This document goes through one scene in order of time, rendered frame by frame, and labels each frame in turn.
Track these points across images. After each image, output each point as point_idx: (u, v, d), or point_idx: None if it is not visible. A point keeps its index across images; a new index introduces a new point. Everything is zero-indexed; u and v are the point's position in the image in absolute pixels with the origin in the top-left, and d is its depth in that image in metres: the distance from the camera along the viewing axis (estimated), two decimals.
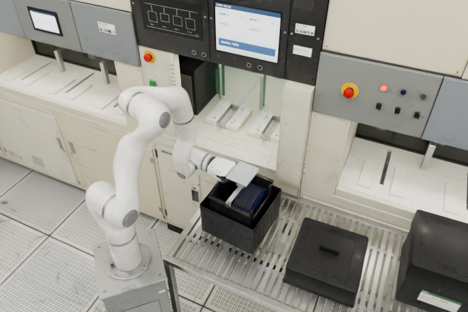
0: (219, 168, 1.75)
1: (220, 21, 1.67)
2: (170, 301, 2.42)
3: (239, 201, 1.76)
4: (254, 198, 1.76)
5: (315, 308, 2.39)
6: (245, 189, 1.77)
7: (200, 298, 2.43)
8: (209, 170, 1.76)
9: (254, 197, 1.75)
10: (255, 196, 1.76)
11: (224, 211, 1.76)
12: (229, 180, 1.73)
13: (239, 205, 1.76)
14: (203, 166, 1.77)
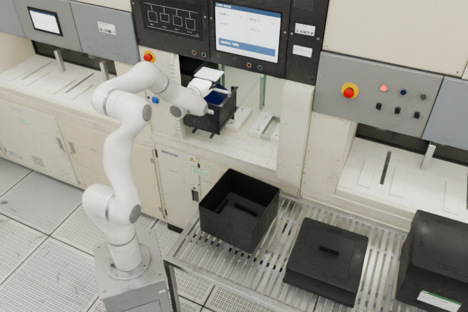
0: (203, 83, 1.91)
1: (220, 21, 1.67)
2: (170, 301, 2.42)
3: None
4: None
5: (315, 308, 2.39)
6: None
7: (200, 298, 2.43)
8: (203, 92, 1.89)
9: None
10: None
11: (225, 108, 2.04)
12: (212, 83, 1.97)
13: None
14: (199, 95, 1.86)
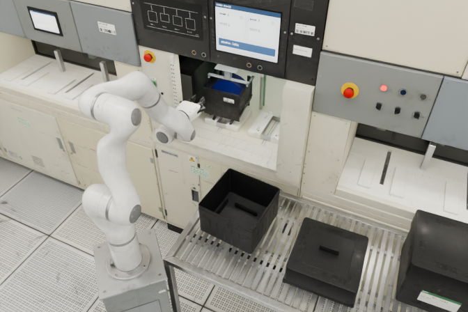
0: (191, 107, 1.87)
1: (220, 21, 1.67)
2: (170, 301, 2.42)
3: None
4: None
5: (315, 308, 2.39)
6: None
7: (200, 298, 2.43)
8: (191, 115, 1.84)
9: None
10: None
11: (244, 97, 2.21)
12: (202, 106, 1.92)
13: None
14: None
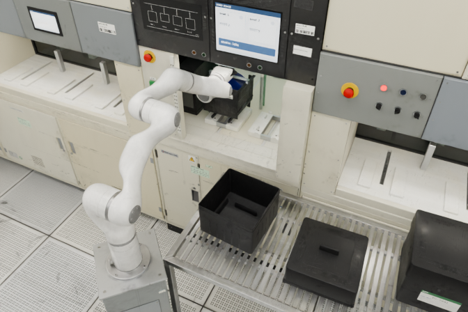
0: (225, 71, 2.08)
1: (220, 21, 1.67)
2: (170, 301, 2.42)
3: None
4: None
5: (315, 308, 2.39)
6: None
7: (200, 298, 2.43)
8: (226, 78, 2.05)
9: None
10: None
11: (244, 94, 2.20)
12: (233, 71, 2.13)
13: None
14: (223, 81, 2.03)
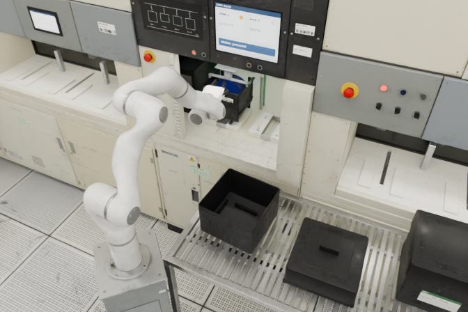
0: (216, 90, 1.98)
1: (220, 21, 1.67)
2: (170, 301, 2.42)
3: None
4: None
5: (315, 308, 2.39)
6: None
7: (200, 298, 2.43)
8: (218, 98, 1.96)
9: (235, 76, 2.28)
10: None
11: (244, 97, 2.22)
12: (225, 89, 2.04)
13: (240, 86, 2.25)
14: None
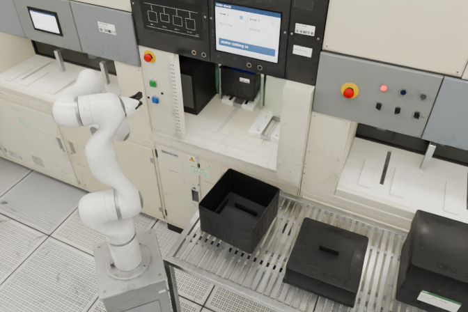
0: (129, 103, 1.88)
1: (220, 21, 1.67)
2: (170, 301, 2.42)
3: None
4: None
5: (315, 308, 2.39)
6: None
7: (200, 298, 2.43)
8: (129, 111, 1.85)
9: None
10: None
11: (259, 78, 2.37)
12: (138, 102, 1.94)
13: None
14: None
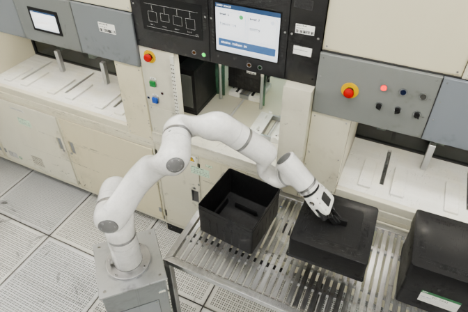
0: None
1: (220, 21, 1.67)
2: (170, 301, 2.42)
3: None
4: None
5: (315, 308, 2.39)
6: None
7: (200, 298, 2.43)
8: None
9: None
10: None
11: None
12: (331, 205, 1.56)
13: None
14: None
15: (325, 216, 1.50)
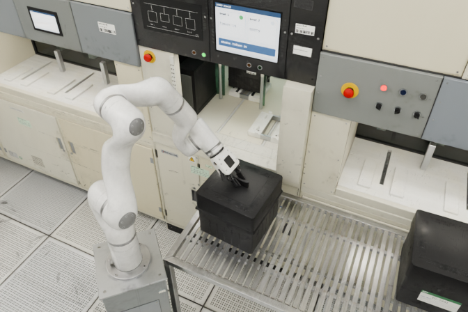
0: None
1: (220, 21, 1.67)
2: (170, 301, 2.42)
3: None
4: None
5: (315, 308, 2.39)
6: None
7: (200, 298, 2.43)
8: None
9: None
10: None
11: None
12: (239, 166, 1.78)
13: None
14: None
15: (225, 177, 1.71)
